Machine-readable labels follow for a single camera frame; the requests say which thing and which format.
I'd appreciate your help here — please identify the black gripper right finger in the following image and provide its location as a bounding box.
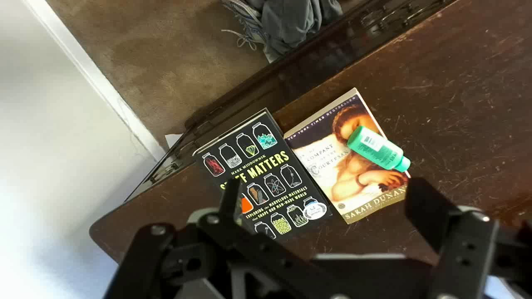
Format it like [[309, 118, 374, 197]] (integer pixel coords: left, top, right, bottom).
[[405, 177, 498, 299]]

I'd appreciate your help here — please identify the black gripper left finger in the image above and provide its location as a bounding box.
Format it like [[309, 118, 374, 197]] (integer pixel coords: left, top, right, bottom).
[[104, 222, 187, 299]]

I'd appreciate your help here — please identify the paperback book with portrait cover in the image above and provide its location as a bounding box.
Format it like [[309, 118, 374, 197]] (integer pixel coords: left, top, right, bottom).
[[284, 88, 408, 224]]

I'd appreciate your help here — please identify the black Stuff Matters book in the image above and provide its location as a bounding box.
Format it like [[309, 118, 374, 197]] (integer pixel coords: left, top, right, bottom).
[[192, 109, 332, 239]]

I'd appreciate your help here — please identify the dark wooden dresser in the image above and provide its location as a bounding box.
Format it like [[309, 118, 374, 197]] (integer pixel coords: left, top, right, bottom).
[[89, 0, 532, 262]]

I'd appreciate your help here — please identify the grey cloth pile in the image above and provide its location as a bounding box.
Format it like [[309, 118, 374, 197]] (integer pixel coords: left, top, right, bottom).
[[221, 0, 342, 63]]

